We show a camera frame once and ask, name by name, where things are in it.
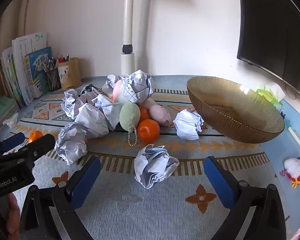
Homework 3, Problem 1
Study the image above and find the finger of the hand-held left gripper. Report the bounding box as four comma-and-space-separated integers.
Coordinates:
0, 132, 25, 157
15, 134, 56, 160

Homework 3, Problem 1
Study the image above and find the plush dango skewer pearl chain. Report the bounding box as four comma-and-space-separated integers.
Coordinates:
112, 79, 141, 146

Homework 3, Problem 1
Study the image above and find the stack of green books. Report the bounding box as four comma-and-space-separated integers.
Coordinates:
0, 96, 20, 132

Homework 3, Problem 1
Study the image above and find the black mesh pencil cup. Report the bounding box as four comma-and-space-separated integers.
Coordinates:
44, 67, 62, 92

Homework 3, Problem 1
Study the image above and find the black wall television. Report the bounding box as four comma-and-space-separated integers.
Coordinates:
237, 0, 300, 98

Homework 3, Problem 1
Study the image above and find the row of standing books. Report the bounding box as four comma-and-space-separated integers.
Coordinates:
0, 32, 52, 107

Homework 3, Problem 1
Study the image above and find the person's left hand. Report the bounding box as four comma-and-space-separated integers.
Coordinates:
6, 194, 22, 240

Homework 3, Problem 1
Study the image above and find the white plush toy blue hat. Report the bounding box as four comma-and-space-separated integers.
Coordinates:
280, 157, 300, 188

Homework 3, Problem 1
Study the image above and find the pile of paper balls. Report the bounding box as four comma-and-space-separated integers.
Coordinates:
61, 69, 153, 138

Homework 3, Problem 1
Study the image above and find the plush dango skewer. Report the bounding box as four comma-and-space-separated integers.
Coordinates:
141, 97, 173, 130

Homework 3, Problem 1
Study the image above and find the white desk lamp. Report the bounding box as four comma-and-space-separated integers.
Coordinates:
120, 0, 137, 77

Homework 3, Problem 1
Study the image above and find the amber ribbed glass bowl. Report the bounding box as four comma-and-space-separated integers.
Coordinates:
186, 76, 285, 144

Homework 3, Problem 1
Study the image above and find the patterned woven table mat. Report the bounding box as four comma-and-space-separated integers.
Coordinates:
0, 75, 290, 240

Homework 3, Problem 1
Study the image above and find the tan pen holder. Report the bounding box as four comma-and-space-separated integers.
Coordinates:
57, 57, 82, 91

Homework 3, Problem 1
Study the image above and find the single white paper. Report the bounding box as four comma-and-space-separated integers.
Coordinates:
173, 109, 205, 141
134, 144, 180, 189
54, 123, 88, 165

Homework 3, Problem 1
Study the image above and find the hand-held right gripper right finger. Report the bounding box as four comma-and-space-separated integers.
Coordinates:
203, 156, 287, 240

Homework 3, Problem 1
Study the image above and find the small crumpled white tissue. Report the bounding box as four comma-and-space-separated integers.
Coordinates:
2, 112, 20, 128

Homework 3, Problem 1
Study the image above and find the green tissue pack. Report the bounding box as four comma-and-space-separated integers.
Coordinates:
256, 84, 287, 105

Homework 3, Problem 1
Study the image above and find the bunch of pencils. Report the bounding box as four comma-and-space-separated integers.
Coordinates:
41, 57, 58, 73

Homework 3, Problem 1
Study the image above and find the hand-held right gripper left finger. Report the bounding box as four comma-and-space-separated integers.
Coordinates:
19, 156, 102, 240

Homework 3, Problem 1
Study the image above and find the white remote control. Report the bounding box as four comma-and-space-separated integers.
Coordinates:
288, 126, 300, 152

